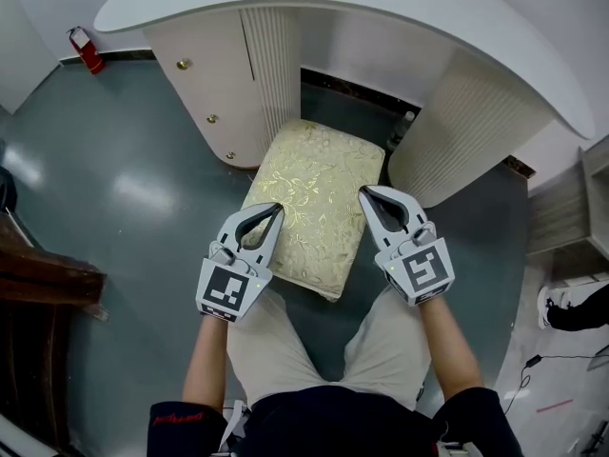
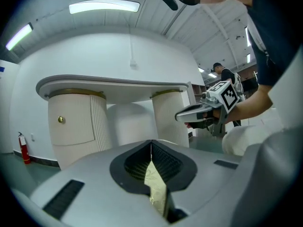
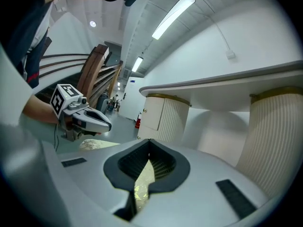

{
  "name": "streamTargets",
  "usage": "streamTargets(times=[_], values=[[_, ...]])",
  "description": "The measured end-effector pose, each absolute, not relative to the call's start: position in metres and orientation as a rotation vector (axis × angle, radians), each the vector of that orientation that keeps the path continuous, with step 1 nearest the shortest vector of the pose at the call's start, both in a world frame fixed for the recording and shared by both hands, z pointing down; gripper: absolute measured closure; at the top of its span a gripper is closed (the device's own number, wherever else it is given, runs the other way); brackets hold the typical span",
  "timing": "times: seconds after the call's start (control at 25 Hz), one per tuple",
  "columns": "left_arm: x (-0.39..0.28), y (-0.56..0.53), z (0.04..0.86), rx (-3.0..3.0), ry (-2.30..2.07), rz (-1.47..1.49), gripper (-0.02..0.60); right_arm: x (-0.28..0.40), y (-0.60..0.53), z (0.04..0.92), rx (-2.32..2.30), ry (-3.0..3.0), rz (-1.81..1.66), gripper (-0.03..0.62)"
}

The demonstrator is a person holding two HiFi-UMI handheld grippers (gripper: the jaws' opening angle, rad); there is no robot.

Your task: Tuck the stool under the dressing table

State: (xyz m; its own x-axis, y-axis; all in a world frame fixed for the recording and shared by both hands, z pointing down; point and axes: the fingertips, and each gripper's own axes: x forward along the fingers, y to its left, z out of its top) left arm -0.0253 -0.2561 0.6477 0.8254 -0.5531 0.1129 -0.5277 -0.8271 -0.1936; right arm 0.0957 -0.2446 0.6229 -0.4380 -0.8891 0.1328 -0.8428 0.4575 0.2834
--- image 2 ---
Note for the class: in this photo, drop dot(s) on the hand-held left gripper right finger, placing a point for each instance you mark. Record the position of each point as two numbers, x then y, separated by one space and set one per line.
208 174

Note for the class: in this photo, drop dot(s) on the white wall conduit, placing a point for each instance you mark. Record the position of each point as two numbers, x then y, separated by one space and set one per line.
131 46

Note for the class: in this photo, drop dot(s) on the white wall junction box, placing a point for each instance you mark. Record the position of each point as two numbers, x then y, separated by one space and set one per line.
133 63

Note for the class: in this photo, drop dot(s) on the person's right hand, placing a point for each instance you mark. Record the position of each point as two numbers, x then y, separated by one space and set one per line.
201 122

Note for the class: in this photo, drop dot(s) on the white door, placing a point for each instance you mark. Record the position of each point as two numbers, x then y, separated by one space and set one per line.
8 107

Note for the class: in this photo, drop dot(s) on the person's beige shorts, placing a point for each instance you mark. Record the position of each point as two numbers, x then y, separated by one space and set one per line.
239 141

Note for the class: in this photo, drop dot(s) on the red fire extinguisher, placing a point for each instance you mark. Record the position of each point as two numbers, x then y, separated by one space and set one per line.
24 148

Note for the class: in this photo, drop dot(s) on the white wall socket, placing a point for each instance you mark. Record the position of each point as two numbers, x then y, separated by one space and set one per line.
32 137

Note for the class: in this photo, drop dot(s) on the cream upholstered stool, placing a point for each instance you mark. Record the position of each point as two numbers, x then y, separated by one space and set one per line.
154 185

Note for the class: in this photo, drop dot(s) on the person's dark blue shirt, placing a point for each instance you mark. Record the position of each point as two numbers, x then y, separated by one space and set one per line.
274 32

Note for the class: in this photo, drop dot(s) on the long wide ceiling light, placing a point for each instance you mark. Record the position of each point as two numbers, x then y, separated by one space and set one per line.
104 6

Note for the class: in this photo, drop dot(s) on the white oval table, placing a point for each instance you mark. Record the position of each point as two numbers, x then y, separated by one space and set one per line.
75 122

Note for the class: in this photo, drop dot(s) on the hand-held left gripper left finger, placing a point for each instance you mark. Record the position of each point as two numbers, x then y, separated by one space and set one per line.
94 193

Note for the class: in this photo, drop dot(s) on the narrow ceiling light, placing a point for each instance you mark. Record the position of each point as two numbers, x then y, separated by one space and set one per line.
20 35

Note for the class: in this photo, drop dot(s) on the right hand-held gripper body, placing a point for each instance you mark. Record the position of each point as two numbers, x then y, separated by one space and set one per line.
227 96

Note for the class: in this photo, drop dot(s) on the person's right forearm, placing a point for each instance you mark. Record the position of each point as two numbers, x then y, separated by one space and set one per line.
251 107

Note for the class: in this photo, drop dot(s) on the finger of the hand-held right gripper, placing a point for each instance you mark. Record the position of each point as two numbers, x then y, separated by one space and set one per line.
189 113

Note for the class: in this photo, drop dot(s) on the small ceiling light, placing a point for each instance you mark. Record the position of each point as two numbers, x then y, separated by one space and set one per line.
201 69
248 37
212 75
248 58

